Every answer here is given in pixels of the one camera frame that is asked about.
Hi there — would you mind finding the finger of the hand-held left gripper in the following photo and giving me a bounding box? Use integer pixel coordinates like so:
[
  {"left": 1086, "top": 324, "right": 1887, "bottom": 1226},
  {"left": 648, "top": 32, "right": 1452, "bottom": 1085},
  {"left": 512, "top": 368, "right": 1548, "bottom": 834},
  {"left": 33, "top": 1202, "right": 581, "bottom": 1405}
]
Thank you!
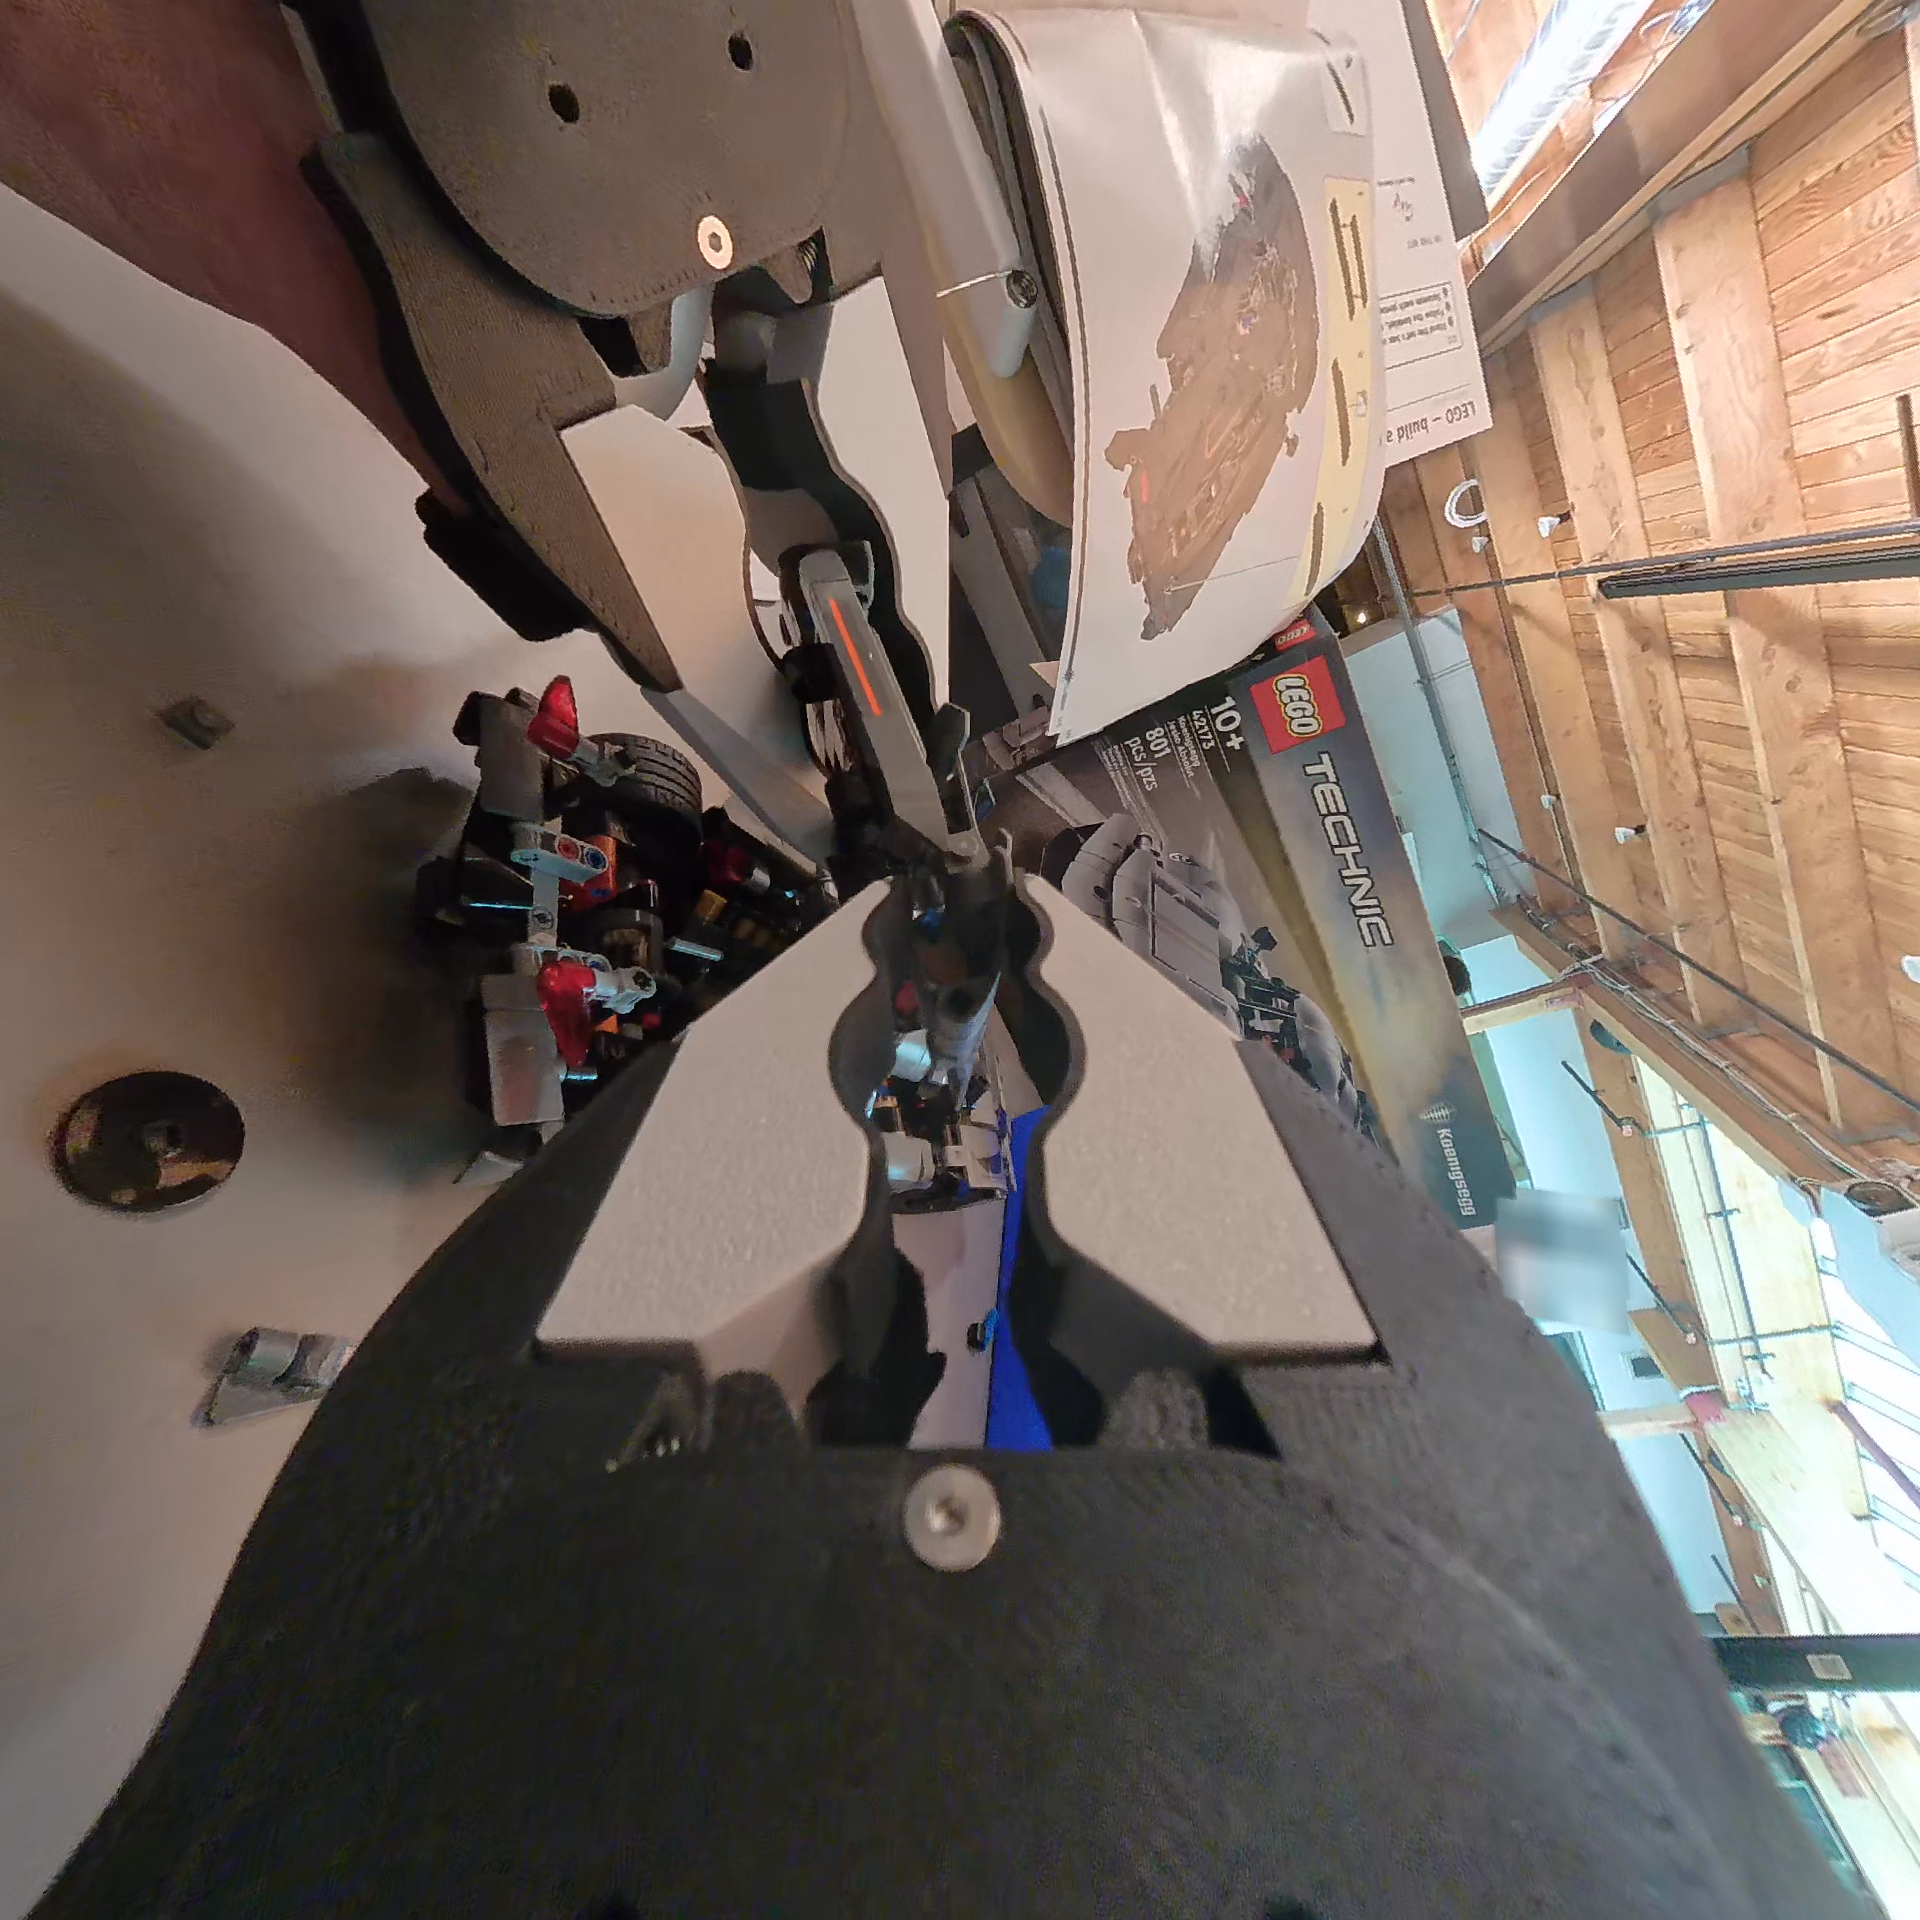
[
  {"left": 559, "top": 398, "right": 840, "bottom": 875},
  {"left": 701, "top": 276, "right": 962, "bottom": 712}
]

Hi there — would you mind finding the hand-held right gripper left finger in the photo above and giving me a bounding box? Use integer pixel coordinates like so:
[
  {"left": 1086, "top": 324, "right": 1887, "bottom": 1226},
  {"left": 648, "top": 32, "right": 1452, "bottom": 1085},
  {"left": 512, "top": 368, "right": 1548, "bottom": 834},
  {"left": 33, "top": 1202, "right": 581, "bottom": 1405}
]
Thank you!
[{"left": 536, "top": 882, "right": 938, "bottom": 1427}]

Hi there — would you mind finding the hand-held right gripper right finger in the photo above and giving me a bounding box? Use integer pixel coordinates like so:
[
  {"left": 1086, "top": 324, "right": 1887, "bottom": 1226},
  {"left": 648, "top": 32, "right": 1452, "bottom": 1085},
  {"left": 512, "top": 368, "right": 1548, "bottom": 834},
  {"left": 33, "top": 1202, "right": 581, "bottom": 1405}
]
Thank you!
[{"left": 1008, "top": 877, "right": 1378, "bottom": 1420}]

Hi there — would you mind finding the grey lego car model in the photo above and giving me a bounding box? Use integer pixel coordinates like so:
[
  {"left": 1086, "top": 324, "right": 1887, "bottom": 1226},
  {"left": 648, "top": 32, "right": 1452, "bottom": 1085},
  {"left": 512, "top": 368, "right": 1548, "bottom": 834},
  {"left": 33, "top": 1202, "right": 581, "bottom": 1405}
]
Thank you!
[{"left": 416, "top": 675, "right": 1057, "bottom": 1220}]

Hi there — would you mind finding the grey lego door assembly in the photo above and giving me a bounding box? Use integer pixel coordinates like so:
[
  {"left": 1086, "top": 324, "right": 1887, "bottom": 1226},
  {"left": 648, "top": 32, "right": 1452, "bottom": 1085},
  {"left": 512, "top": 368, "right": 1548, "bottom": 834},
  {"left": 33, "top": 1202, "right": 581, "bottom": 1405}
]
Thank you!
[{"left": 777, "top": 546, "right": 1029, "bottom": 1087}]

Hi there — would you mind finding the grey curved lego piece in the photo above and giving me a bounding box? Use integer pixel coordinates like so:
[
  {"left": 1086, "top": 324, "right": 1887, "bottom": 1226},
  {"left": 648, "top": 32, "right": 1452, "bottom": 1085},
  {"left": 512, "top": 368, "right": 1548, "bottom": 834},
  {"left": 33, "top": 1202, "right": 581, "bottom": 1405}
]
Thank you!
[{"left": 194, "top": 1326, "right": 356, "bottom": 1430}]

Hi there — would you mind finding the round wooden disc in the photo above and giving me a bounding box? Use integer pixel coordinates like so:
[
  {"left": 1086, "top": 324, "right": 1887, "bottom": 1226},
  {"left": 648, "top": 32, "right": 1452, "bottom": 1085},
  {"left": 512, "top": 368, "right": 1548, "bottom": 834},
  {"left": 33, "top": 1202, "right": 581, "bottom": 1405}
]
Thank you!
[{"left": 942, "top": 6, "right": 1086, "bottom": 531}]

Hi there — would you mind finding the blue plastic bin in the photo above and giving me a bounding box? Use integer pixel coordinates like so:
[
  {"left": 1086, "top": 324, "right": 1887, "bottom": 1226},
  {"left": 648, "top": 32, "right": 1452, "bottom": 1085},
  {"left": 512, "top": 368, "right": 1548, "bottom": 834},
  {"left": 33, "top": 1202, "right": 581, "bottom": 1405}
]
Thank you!
[{"left": 982, "top": 1107, "right": 1061, "bottom": 1451}]

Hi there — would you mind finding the cardboard car model box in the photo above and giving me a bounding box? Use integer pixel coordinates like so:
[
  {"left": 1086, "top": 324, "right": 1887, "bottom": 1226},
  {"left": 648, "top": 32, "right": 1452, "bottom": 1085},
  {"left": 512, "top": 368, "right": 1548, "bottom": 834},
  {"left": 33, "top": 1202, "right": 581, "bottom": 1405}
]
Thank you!
[{"left": 976, "top": 608, "right": 1520, "bottom": 1234}]

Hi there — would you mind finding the printed instruction sheet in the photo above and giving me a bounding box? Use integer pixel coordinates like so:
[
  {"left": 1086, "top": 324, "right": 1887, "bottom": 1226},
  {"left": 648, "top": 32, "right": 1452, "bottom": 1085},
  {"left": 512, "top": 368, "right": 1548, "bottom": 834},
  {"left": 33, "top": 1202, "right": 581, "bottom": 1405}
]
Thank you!
[{"left": 959, "top": 0, "right": 1389, "bottom": 748}]

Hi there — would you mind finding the white printed paper sheet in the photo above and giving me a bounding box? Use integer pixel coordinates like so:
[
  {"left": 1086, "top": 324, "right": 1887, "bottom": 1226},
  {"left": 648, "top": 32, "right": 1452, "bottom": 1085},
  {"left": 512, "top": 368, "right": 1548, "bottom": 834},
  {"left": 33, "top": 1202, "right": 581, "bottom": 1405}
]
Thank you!
[{"left": 1304, "top": 0, "right": 1497, "bottom": 453}]

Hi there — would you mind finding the black round screw washer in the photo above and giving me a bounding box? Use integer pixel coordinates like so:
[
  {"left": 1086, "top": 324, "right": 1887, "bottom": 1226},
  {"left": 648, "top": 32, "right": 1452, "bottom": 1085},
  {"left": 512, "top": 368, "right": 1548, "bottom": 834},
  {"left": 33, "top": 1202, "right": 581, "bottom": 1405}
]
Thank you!
[{"left": 49, "top": 1070, "right": 248, "bottom": 1215}]

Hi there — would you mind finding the black ceiling light bar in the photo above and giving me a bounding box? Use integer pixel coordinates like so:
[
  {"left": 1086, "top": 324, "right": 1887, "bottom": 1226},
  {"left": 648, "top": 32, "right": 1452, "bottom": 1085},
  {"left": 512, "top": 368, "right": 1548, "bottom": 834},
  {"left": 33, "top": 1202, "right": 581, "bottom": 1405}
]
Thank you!
[{"left": 1597, "top": 536, "right": 1920, "bottom": 606}]

